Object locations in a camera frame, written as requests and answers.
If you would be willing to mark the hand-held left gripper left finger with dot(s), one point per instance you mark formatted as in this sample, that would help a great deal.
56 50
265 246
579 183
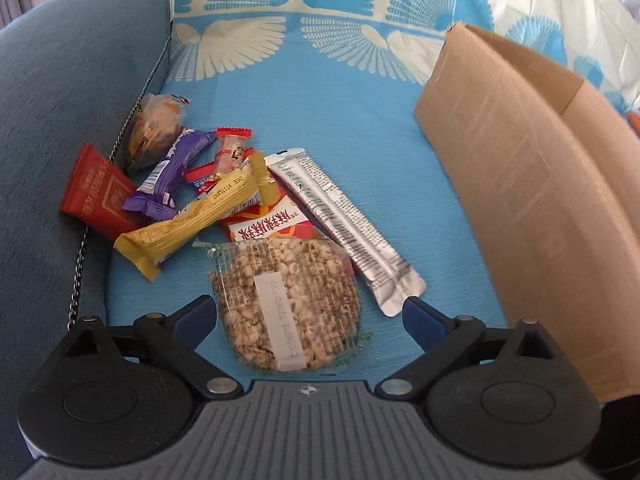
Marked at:
192 317

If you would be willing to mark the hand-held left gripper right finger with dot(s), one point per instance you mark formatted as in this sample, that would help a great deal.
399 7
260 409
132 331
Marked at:
417 317

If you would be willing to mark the yellow snack bar packet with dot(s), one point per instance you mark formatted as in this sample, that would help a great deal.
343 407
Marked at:
200 215

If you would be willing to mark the round puffed grain cake packet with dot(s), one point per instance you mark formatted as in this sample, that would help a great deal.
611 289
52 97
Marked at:
310 300

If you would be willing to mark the silver stick packet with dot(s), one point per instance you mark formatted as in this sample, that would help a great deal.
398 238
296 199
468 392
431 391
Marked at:
345 225

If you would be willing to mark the red orange printed snack packet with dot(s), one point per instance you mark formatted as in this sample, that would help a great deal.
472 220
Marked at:
280 225

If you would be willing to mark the dark red snack packet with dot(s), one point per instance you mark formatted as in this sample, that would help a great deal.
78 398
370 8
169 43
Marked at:
97 195

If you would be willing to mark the clear red-ended candy packet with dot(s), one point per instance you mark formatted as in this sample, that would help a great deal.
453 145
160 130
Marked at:
231 152

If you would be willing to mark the cardboard box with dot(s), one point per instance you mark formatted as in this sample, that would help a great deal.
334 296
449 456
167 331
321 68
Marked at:
500 160

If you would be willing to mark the small red white candy packet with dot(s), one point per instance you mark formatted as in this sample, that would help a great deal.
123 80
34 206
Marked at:
199 178

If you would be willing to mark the purple snack packet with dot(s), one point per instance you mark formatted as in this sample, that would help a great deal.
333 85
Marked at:
167 175

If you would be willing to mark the brown nut cake clear packet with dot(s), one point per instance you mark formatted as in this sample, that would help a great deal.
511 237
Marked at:
150 130

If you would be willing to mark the blue white printed blanket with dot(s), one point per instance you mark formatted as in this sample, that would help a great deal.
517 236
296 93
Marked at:
325 110

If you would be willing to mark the blue-grey sofa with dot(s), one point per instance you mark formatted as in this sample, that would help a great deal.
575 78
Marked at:
60 85

